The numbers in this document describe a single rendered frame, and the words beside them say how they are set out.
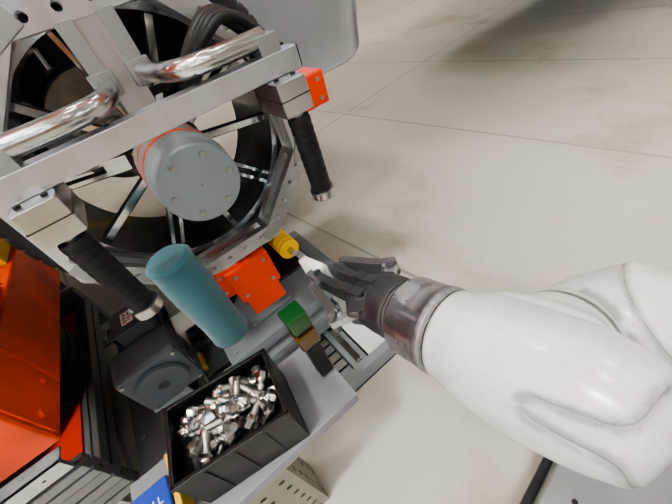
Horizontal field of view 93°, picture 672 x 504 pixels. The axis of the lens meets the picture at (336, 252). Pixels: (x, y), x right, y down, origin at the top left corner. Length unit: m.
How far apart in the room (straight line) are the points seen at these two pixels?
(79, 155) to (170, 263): 0.24
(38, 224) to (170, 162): 0.18
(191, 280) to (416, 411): 0.78
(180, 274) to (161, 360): 0.44
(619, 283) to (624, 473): 0.17
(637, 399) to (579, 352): 0.03
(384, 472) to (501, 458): 0.32
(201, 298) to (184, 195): 0.22
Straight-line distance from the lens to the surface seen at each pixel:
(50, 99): 1.21
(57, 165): 0.49
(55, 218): 0.47
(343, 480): 1.11
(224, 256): 0.80
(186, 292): 0.66
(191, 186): 0.56
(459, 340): 0.28
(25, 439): 0.88
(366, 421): 1.13
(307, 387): 0.71
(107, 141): 0.48
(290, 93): 0.51
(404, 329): 0.32
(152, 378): 1.05
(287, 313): 0.54
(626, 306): 0.38
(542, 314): 0.28
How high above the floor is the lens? 1.06
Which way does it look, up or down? 42 degrees down
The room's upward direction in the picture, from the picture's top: 20 degrees counter-clockwise
